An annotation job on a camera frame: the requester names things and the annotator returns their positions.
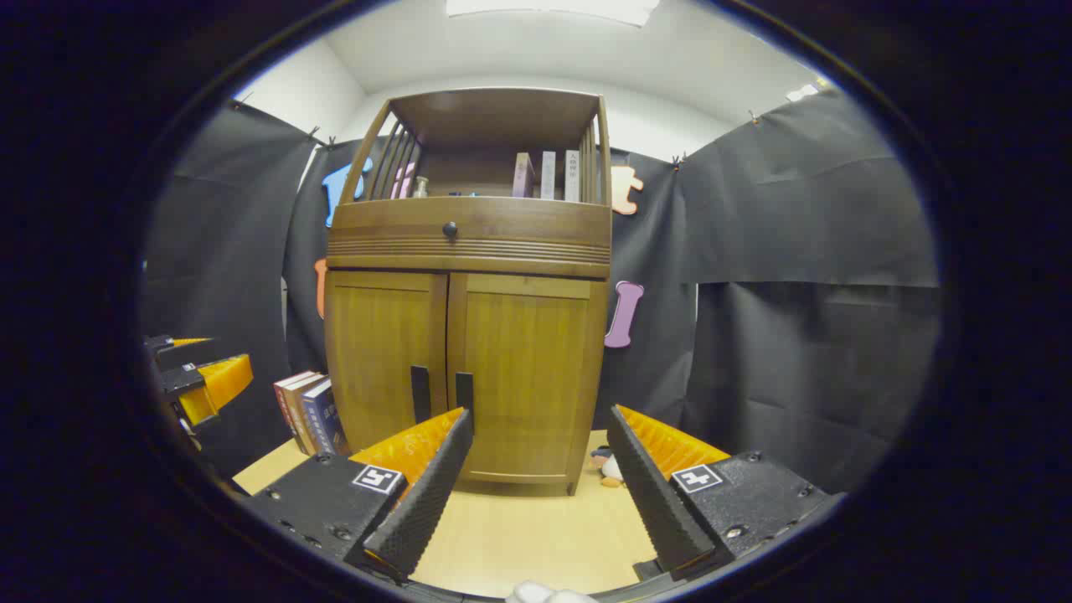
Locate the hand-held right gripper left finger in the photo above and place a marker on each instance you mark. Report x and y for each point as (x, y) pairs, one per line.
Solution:
(427, 502)

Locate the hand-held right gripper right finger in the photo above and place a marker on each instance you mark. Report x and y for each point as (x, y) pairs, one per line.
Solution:
(653, 502)

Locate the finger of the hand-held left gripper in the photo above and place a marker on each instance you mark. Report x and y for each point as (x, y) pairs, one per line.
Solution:
(219, 381)
(188, 352)

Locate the wooden shoe cabinet door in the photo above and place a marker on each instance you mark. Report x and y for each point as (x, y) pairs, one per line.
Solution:
(536, 360)
(377, 352)

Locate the brown wooden shoe cabinet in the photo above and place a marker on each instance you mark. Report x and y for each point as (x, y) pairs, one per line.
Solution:
(469, 251)

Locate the small plush toy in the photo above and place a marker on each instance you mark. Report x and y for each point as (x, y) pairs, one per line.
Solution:
(611, 471)

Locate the red and white book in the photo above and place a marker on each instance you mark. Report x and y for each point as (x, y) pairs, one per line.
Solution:
(287, 402)

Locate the blue book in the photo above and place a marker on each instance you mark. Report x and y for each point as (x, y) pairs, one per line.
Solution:
(325, 419)

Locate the small clear bottle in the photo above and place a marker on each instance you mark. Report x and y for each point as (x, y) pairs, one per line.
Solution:
(420, 188)

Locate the black backdrop cloth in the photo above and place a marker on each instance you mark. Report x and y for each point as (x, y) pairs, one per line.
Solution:
(796, 251)

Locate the white upright book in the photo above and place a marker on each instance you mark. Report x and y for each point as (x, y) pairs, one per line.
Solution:
(572, 174)

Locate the pink upright book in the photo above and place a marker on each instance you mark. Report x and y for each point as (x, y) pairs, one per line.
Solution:
(523, 174)

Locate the grey upright book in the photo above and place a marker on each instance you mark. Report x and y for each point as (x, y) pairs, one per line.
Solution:
(548, 174)

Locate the small ceiling light panel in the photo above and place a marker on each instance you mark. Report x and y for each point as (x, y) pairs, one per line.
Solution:
(802, 92)

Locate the large ceiling light panel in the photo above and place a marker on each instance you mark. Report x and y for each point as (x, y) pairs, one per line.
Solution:
(553, 8)

